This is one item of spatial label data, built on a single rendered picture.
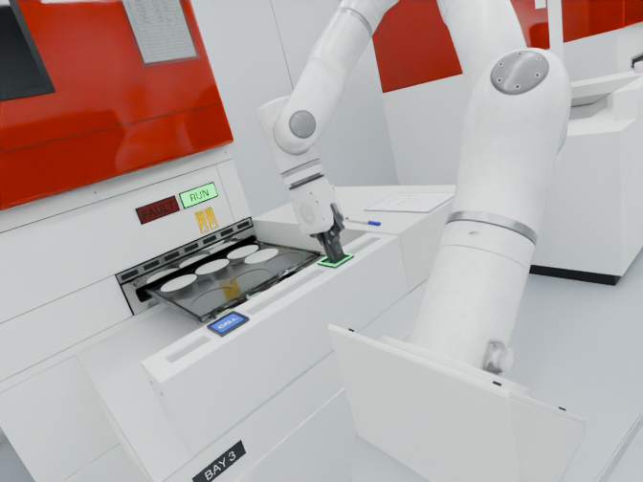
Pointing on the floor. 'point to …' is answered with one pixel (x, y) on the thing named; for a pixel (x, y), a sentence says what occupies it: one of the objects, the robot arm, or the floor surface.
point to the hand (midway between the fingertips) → (334, 251)
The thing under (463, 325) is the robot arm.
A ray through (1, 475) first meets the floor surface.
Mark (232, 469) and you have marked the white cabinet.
